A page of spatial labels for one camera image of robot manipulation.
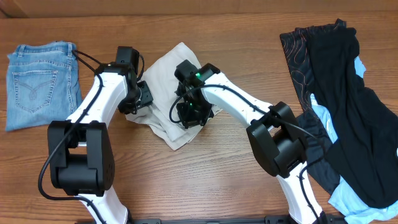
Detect beige khaki shorts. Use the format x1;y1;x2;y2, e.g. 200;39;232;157
126;42;202;151

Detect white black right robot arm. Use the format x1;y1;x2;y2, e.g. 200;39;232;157
170;60;326;223

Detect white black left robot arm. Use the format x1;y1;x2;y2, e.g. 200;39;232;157
38;46;153;223

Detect folded blue denim jeans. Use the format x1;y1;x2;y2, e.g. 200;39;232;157
5;41;83;131

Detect black patterned garment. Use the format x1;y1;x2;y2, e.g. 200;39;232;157
279;19;346;111

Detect black and blue garment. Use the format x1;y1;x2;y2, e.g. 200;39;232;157
298;27;397;223

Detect brown cardboard backdrop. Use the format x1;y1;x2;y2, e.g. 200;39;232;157
1;0;397;18

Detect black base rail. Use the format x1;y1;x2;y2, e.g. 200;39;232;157
132;215;296;224

